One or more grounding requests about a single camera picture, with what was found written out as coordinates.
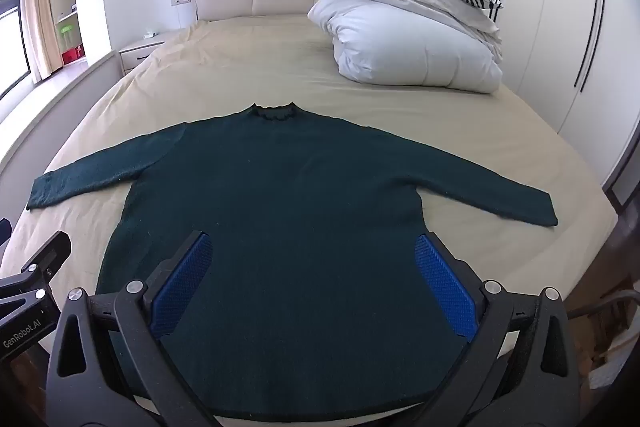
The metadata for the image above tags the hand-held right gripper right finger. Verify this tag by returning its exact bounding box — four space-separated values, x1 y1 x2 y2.
414 232 596 427

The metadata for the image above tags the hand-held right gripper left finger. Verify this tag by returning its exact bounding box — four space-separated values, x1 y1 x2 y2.
44 229 221 427

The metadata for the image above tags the dark green knit sweater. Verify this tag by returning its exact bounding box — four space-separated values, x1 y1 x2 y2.
26 103 559 408

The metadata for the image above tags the white window bench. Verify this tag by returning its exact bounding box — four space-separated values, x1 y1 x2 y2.
0 49 124 178

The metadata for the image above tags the white nightstand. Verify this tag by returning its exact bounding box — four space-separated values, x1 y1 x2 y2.
118 38 168 75

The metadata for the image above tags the beige curtain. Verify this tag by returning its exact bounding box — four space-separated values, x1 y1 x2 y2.
22 0 63 82

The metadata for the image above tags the bed with beige sheet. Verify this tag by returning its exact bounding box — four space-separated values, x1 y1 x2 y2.
0 14 621 427

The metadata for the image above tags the white wardrobe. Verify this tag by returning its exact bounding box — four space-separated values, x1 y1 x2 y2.
467 0 640 190

